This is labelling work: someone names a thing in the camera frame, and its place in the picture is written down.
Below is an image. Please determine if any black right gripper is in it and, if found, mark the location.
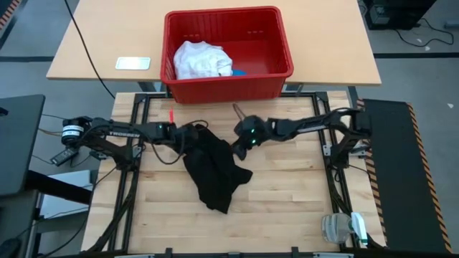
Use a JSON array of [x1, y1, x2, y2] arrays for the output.
[[231, 114, 274, 161]]

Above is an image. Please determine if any black pants garment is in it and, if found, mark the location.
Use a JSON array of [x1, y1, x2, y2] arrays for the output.
[[182, 123, 254, 215]]

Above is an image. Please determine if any white shirt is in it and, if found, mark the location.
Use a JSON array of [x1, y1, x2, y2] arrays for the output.
[[173, 40, 234, 80]]

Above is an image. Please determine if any red plastic laundry basket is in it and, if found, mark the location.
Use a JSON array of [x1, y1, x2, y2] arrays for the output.
[[160, 6, 295, 105]]

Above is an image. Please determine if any brown strip tag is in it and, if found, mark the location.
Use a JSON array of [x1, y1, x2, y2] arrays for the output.
[[232, 102, 247, 121]]

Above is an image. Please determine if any black power adapter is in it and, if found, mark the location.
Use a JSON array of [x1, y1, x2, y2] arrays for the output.
[[49, 147, 80, 167]]

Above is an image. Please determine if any white shelf board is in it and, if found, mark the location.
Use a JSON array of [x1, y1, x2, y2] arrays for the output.
[[38, 169, 95, 220]]

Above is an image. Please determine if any light wooden desk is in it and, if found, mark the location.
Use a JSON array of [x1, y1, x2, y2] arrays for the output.
[[45, 0, 382, 87]]

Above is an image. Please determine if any black stand beam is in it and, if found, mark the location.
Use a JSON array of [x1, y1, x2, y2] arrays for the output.
[[24, 169, 93, 206]]

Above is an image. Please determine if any white handheld device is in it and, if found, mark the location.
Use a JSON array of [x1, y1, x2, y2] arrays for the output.
[[350, 211, 369, 247]]

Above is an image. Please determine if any black mat hazard-striped edge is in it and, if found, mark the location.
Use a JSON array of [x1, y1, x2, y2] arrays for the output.
[[356, 98, 455, 254], [0, 0, 22, 30]]

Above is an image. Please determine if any dark flat panel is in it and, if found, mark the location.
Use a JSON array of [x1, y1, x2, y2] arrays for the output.
[[0, 94, 46, 197]]

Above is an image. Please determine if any black computer tower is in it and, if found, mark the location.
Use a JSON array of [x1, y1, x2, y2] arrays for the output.
[[362, 0, 437, 31]]

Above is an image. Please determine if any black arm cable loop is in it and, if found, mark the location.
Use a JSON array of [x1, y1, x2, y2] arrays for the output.
[[150, 120, 209, 166]]

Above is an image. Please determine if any black aluminium table frame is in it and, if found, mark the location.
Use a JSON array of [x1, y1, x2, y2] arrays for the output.
[[85, 91, 387, 258]]

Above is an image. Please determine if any long black cable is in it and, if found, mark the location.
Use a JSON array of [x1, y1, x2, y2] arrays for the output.
[[63, 0, 117, 100]]

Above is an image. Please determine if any black floor cable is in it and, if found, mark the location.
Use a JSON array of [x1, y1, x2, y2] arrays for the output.
[[393, 17, 455, 48]]

